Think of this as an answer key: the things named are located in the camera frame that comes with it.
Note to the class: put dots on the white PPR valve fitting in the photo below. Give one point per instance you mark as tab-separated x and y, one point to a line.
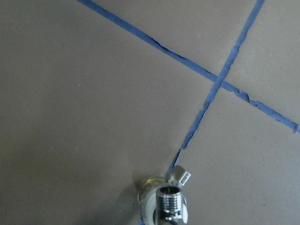
177	177

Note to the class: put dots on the small metal valve handle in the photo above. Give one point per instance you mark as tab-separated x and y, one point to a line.
171	206

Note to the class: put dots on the brown paper table cover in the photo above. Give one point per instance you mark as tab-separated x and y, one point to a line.
96	96

